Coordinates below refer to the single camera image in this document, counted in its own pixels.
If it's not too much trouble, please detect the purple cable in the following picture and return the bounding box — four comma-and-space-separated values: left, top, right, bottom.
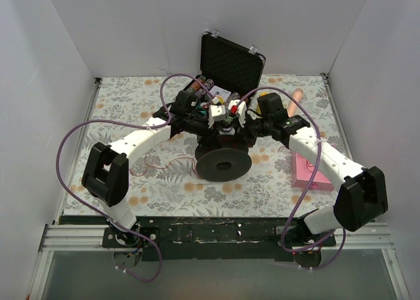
55, 73, 214, 284
239, 87, 346, 272

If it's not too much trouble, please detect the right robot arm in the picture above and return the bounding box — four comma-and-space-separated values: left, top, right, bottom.
231, 89, 389, 248

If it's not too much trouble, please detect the peach toy microphone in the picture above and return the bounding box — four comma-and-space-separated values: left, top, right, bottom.
287, 88, 304, 117

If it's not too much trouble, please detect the red wire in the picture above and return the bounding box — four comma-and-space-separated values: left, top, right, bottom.
129, 155, 198, 178

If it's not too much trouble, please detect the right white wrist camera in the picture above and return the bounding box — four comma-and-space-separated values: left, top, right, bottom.
228, 100, 247, 127

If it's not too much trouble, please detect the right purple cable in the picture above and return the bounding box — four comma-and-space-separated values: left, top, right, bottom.
239, 87, 346, 272

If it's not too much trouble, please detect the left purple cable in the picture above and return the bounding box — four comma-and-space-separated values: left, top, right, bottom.
55, 73, 214, 284

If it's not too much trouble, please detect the black poker chip case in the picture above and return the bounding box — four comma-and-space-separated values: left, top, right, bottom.
199, 30, 266, 96

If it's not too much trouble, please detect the pink box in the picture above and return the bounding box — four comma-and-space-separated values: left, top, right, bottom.
291, 152, 335, 191

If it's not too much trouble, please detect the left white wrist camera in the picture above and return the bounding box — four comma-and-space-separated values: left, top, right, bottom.
208, 104, 227, 128

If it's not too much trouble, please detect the white card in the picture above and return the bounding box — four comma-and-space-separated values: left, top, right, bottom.
210, 85, 231, 101

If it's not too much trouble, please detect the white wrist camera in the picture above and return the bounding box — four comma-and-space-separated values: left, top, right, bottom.
228, 100, 247, 127
208, 104, 227, 128

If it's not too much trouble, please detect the grey cable spool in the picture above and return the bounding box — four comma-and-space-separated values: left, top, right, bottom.
195, 134, 252, 182

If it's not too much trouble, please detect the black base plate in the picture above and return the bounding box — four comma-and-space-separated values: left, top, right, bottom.
101, 214, 335, 263

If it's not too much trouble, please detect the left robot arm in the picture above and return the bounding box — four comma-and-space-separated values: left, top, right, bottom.
81, 91, 209, 247

